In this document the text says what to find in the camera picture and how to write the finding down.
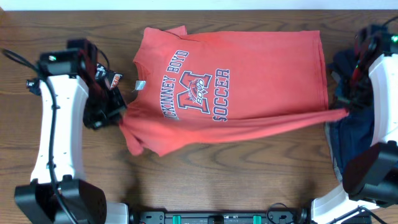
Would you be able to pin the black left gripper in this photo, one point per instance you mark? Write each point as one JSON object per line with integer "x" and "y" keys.
{"x": 109, "y": 109}

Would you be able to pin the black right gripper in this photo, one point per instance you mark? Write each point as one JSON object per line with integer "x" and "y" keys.
{"x": 343, "y": 98}

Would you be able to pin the orange red soccer t-shirt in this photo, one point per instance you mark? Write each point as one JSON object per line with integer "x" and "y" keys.
{"x": 225, "y": 86}

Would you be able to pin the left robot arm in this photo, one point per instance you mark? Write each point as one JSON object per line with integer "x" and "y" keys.
{"x": 77, "y": 92}

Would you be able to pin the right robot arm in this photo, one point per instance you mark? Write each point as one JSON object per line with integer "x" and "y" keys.
{"x": 370, "y": 179}

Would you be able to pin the black printed folded jersey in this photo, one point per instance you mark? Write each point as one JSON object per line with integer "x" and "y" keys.
{"x": 105, "y": 77}

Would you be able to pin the navy blue garment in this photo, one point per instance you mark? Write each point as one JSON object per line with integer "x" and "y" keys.
{"x": 353, "y": 134}

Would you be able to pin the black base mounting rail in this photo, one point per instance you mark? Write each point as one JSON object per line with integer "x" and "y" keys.
{"x": 276, "y": 213}

